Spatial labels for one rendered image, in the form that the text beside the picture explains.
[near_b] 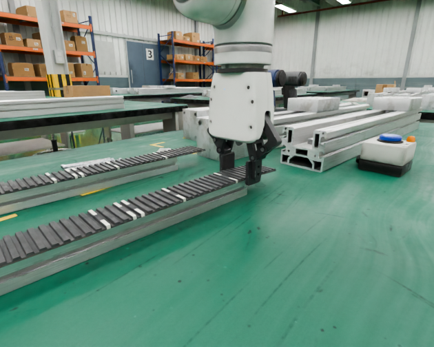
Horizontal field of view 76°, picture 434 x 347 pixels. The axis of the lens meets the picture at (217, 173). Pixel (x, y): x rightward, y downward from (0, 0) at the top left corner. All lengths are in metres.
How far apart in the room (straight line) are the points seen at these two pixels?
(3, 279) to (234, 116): 0.32
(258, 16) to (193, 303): 0.34
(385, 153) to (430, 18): 15.12
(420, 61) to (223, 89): 15.23
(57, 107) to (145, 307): 1.72
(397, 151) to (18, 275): 0.61
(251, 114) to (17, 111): 1.56
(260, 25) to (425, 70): 15.19
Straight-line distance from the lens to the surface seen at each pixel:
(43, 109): 1.88
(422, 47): 15.62
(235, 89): 0.41
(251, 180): 0.44
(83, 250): 0.33
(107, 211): 0.35
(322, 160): 0.60
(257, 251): 0.32
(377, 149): 0.64
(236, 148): 0.66
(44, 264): 0.32
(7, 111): 1.81
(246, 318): 0.25
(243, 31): 0.40
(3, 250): 0.32
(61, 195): 0.50
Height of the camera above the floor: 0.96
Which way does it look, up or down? 18 degrees down
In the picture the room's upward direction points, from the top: straight up
